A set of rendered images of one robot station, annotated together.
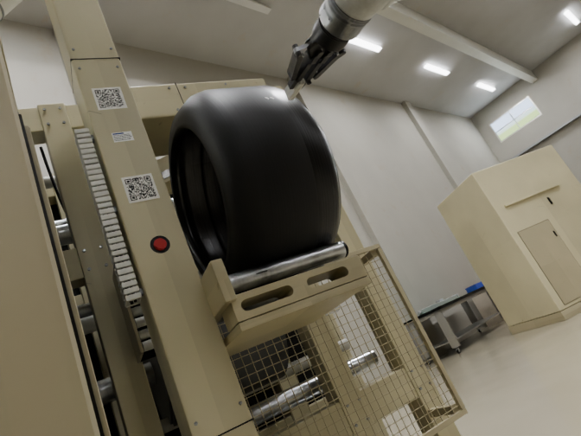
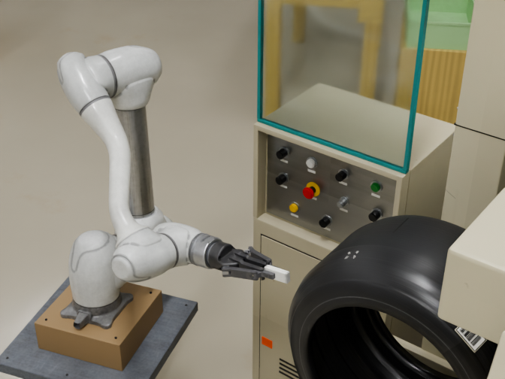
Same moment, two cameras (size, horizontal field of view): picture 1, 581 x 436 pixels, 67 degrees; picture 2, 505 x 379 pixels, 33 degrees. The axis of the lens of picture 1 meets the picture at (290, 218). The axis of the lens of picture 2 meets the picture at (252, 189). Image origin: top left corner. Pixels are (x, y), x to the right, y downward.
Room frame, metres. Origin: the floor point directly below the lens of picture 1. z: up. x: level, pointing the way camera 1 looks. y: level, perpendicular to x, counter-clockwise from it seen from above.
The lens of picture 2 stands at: (2.41, -0.85, 2.59)
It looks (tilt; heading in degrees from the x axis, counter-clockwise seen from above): 33 degrees down; 157
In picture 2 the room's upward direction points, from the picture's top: straight up
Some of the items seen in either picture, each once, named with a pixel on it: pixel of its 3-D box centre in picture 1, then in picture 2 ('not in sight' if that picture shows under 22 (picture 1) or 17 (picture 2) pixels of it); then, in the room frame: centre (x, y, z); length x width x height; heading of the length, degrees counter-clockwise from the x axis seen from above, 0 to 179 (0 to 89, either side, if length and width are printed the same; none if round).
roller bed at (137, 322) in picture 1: (156, 303); not in sight; (1.38, 0.52, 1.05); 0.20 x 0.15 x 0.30; 121
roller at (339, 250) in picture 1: (288, 266); not in sight; (1.04, 0.06, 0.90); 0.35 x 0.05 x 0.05; 121
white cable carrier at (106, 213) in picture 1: (107, 212); not in sight; (0.94, 0.40, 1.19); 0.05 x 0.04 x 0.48; 31
